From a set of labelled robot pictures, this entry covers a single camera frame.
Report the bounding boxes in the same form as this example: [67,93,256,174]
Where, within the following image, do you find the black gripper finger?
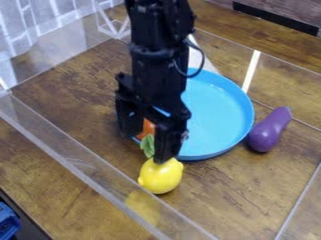
[116,95,145,136]
[154,120,188,164]

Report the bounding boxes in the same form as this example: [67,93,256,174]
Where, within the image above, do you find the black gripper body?
[116,44,192,123]

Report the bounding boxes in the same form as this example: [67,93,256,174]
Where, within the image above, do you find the orange toy carrot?
[136,119,156,158]

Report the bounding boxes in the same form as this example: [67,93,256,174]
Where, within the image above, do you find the yellow toy lemon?
[138,157,185,194]

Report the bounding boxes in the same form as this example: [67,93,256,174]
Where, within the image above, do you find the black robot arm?
[116,0,195,164]

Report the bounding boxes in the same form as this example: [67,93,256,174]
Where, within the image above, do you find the blue round plastic tray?
[130,67,256,162]

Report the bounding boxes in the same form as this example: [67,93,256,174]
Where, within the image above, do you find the purple toy eggplant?
[248,107,292,153]

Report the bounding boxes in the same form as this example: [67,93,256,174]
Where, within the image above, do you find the blue object at corner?
[0,202,21,240]

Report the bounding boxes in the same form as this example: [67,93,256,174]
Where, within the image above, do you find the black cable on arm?
[172,37,208,79]

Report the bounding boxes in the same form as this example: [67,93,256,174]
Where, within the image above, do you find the clear acrylic enclosure wall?
[0,0,321,240]

